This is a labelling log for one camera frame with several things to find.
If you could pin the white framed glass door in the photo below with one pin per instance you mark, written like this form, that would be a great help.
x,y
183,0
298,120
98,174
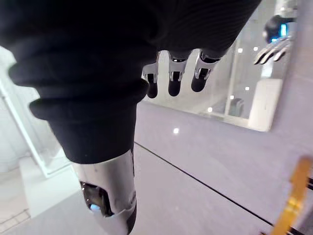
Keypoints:
x,y
24,129

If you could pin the wall mirror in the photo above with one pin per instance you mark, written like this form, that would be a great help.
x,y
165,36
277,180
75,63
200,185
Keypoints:
x,y
232,80

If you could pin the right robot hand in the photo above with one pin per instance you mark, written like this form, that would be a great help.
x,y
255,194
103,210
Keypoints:
x,y
93,73

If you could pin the yellow wooden bar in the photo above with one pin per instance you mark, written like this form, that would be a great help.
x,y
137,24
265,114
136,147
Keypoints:
x,y
296,191

